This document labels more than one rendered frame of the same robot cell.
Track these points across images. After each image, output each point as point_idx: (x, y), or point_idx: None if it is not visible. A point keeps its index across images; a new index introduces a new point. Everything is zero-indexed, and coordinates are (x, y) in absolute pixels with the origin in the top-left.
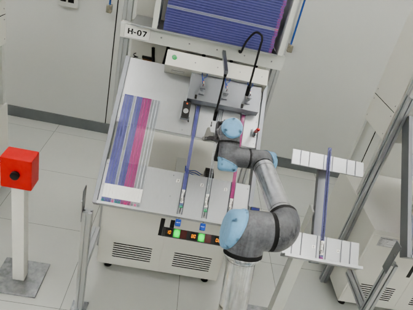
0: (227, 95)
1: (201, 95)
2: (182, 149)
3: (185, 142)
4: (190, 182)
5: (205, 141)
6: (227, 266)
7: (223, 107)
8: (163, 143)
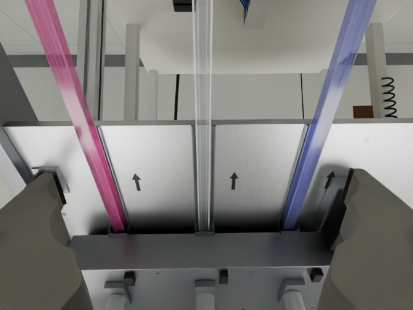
0: (196, 294)
1: (290, 277)
2: (241, 51)
3: (232, 65)
4: None
5: (364, 186)
6: None
7: (199, 245)
8: (274, 56)
